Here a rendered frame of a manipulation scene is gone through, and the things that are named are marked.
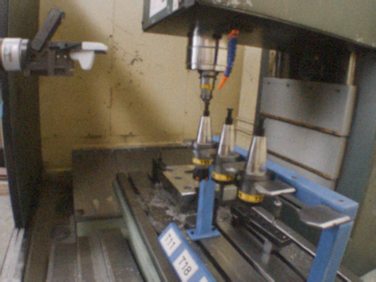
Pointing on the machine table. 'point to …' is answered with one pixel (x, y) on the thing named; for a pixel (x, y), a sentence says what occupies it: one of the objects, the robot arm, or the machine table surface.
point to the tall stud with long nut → (276, 211)
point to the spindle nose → (206, 51)
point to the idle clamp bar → (274, 236)
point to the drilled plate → (229, 193)
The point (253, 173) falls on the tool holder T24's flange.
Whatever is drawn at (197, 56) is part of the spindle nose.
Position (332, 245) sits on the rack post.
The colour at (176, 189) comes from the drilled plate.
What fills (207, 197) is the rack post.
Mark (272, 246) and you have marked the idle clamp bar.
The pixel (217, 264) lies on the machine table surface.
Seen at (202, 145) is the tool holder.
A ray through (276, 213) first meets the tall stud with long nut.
